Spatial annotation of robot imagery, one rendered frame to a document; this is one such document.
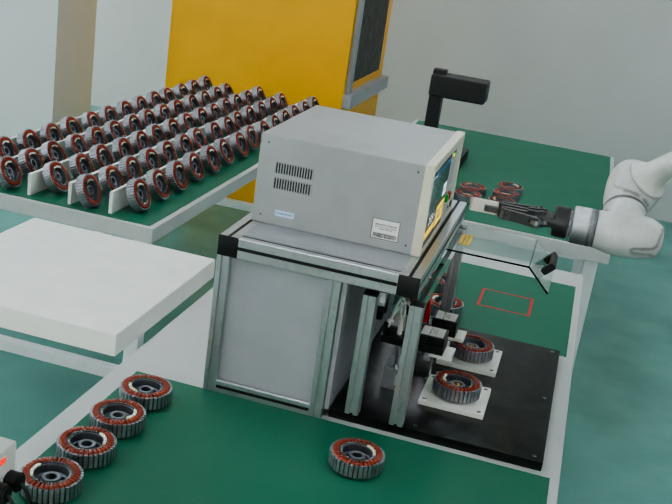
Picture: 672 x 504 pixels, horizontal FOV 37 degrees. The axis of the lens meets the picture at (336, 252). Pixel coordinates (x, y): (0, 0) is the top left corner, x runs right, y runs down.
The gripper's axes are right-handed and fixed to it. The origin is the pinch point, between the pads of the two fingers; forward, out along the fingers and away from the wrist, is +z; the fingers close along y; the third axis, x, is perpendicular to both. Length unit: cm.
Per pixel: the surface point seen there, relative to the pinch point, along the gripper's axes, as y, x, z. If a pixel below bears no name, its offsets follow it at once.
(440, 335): -22.0, -26.1, 2.4
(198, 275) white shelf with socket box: -88, 2, 37
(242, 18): 326, -6, 183
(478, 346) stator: 4.0, -37.3, -4.9
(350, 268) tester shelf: -42.5, -7.6, 21.2
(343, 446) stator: -57, -40, 14
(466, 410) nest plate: -27.7, -40.0, -7.0
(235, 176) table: 131, -43, 109
